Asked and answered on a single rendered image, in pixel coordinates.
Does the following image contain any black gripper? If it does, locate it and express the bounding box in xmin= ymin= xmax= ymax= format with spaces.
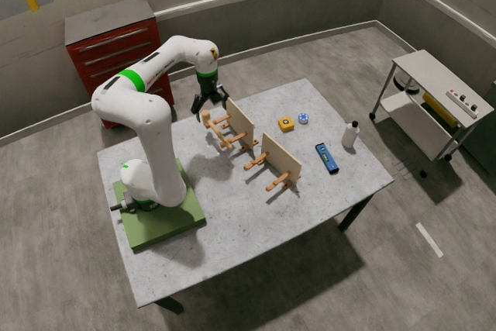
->
xmin=191 ymin=83 xmax=229 ymax=122

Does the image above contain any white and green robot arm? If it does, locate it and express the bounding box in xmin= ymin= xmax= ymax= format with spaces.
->
xmin=91 ymin=36 xmax=219 ymax=214

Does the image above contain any white plastic bottle with black cap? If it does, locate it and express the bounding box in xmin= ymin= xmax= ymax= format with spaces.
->
xmin=341 ymin=121 xmax=360 ymax=148

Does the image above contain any blue spirit level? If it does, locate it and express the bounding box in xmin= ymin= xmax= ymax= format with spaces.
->
xmin=315 ymin=143 xmax=339 ymax=174

